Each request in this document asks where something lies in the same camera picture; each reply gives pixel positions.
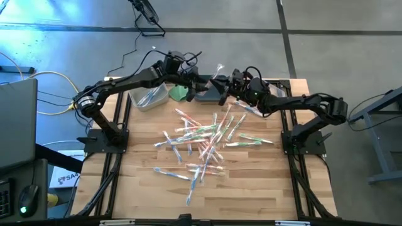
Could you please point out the green cloth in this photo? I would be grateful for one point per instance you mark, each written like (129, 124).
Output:
(179, 93)

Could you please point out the yellow object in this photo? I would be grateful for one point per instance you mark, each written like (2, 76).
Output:
(52, 200)

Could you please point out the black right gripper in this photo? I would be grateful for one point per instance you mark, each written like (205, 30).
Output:
(251, 92)

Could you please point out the black floor bar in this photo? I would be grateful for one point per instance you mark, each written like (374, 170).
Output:
(15, 69)

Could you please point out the white plastic bin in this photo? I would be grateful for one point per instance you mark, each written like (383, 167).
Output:
(163, 94)

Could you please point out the green toothbrush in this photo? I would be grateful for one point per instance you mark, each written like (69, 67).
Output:
(201, 128)
(236, 127)
(214, 119)
(245, 144)
(201, 137)
(225, 129)
(256, 138)

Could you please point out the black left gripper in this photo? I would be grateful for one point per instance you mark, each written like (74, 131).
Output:
(186, 81)

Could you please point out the white printed cardboard box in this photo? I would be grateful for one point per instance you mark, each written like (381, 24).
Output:
(67, 180)

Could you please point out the grey laptop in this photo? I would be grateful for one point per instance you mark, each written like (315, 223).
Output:
(17, 125)

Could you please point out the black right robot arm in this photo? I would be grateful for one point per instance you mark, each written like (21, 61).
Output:
(298, 102)

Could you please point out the black floor fan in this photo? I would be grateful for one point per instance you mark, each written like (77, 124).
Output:
(146, 11)

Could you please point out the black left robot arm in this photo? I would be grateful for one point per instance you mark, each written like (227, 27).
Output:
(125, 82)

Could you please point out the dark grey-green plastic bin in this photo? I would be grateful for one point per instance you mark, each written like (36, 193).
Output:
(207, 97)

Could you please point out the black computer mouse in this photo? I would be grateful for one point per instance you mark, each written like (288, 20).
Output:
(28, 201)

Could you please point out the dark grey desk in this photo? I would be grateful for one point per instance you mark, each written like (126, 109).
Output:
(37, 172)

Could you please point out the silver aluminium extrusion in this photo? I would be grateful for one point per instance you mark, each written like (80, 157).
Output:
(117, 222)
(292, 223)

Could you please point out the clear plastic bin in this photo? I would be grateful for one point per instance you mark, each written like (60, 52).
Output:
(278, 91)

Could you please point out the blue-grey desk frame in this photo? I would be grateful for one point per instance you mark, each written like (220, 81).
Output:
(380, 157)

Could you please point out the black keyboard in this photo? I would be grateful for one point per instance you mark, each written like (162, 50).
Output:
(4, 201)

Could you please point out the black diagonal frame strut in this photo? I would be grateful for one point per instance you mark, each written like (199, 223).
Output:
(59, 158)

